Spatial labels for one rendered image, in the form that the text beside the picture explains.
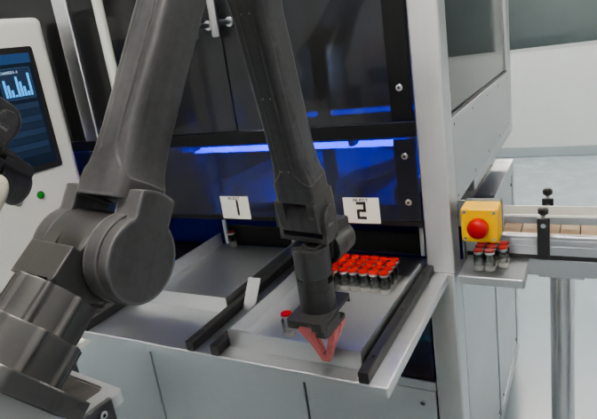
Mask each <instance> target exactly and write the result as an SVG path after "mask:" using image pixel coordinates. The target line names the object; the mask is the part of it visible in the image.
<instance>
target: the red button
mask: <svg viewBox="0 0 597 419"><path fill-rule="evenodd" d="M466 230H467V233H468V234H469V235H470V236H471V237H472V238H474V239H476V240H479V239H483V238H484V237H485V236H486V235H487V233H488V231H489V225H488V223H487V222H486V221H485V220H483V219H481V218H474V219H472V220H471V221H470V222H469V224H468V225H467V228H466Z"/></svg>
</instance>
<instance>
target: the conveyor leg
mask: <svg viewBox="0 0 597 419"><path fill-rule="evenodd" d="M538 277H547V278H550V320H551V389H552V419H575V280H584V279H585V278H575V277H562V276H551V275H538Z"/></svg>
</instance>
